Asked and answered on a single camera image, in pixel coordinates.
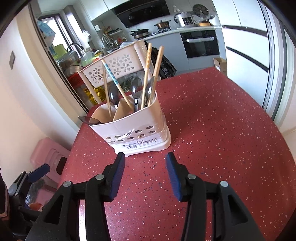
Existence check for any white plastic utensil holder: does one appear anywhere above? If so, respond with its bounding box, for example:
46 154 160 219
91 92 171 157

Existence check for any pink plastic stool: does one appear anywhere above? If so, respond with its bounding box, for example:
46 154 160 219
30 137 70 184

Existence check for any cardboard box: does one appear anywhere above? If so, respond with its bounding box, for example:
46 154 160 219
213 57 227 76

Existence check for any white perforated plastic chair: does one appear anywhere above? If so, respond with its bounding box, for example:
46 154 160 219
78 40 152 103

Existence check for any plain bamboo chopstick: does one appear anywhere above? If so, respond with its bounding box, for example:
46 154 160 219
148 46 164 106
113 100 133 121
102 65 112 118

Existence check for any yellow patterned bamboo chopstick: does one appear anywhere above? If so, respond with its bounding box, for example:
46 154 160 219
141 43 152 109

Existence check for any black built-in oven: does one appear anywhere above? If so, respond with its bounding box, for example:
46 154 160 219
180 30 220 59

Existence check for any silver rice cooker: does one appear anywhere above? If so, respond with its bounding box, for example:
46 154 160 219
174 12 195 28

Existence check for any grey wall switch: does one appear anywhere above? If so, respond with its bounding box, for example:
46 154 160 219
9 51 16 69

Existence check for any black bag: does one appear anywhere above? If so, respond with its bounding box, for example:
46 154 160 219
151 47 177 80

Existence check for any kitchen faucet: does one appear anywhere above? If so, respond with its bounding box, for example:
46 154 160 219
66 43 84 58

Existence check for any copper cooking pot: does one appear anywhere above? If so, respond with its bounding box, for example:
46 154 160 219
154 20 170 30

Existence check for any white refrigerator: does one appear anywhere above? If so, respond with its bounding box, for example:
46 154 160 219
213 1 270 105

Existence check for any blue patterned bamboo chopstick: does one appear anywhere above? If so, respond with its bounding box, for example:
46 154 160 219
102 60 133 108

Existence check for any black range hood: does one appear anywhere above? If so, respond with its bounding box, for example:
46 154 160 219
111 0 170 28

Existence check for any black handled metal spoon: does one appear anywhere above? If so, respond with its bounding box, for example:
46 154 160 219
130 76 142 88
78 116 101 126
131 85 142 112
108 84 119 109
145 77 154 107

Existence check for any black wok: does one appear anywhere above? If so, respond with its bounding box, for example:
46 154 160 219
130 29 150 39

